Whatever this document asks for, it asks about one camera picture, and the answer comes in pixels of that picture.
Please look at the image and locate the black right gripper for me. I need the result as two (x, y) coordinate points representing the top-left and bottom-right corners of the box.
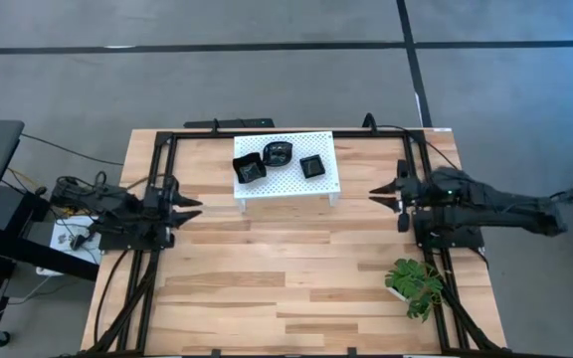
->
(369, 177), (423, 215)

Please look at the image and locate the black power strip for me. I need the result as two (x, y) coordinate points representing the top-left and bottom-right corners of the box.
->
(183, 117), (276, 130)

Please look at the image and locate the black aluminium table frame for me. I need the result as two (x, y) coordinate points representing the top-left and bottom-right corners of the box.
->
(62, 127), (511, 358)

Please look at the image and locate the black wavy square bowl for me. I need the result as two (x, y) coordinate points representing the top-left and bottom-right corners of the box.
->
(232, 152), (269, 185)

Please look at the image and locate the green plant in white pot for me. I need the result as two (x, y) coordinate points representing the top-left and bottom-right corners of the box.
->
(384, 257), (446, 324)

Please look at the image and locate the black square flared plate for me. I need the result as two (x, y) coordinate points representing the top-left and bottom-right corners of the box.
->
(298, 154), (327, 180)

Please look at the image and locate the white power strip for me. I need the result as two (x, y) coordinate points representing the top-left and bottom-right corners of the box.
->
(49, 214), (103, 266)

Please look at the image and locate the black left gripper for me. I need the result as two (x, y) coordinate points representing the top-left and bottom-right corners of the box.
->
(141, 183), (204, 236)

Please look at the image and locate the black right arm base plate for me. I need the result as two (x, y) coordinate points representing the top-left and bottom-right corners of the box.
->
(412, 208), (485, 250)

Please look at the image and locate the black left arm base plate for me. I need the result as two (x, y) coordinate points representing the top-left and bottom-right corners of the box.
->
(97, 229), (176, 252)

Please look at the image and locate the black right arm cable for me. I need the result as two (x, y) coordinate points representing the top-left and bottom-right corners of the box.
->
(373, 123), (462, 173)

